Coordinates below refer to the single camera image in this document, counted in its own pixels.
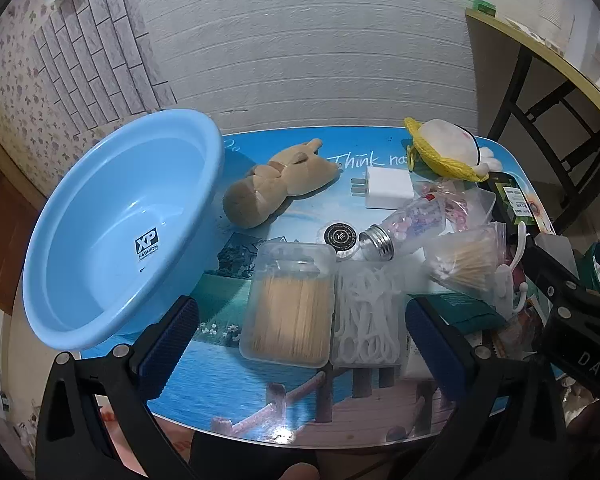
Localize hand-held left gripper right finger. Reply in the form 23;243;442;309
404;296;581;480

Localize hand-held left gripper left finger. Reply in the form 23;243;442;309
35;295;201;480

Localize clear bag of cotton swabs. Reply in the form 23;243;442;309
422;222;508;306

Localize clear bag of pink beads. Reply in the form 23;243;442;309
415;178;497;233

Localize clear box of toothpicks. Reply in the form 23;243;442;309
238;241;337;368

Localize light blue plastic basin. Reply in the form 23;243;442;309
22;108;227;352

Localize white plush doll yellow hat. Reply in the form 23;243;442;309
404;117;501;182

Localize printed blue desktop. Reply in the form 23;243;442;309
77;126;571;448

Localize white plastic hook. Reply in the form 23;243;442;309
497;222;531;311

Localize dark green packet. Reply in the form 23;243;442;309
420;294;508;333

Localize clear box of floss picks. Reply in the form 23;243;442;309
329;259;408;368

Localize dark green box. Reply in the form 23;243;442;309
480;171;546;226

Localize glass bottle of beads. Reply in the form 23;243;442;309
358;195;448;262

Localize round black white lid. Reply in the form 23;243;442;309
324;221;363;261

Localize white charger plug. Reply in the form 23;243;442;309
350;167;415;210

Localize person's leg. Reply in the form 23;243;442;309
272;462;321;480

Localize brown plush toy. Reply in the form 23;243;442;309
222;138;342;229

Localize clear plastic wrap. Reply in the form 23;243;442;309
505;17;567;57

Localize yellow side table black legs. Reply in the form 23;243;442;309
465;7;600;233

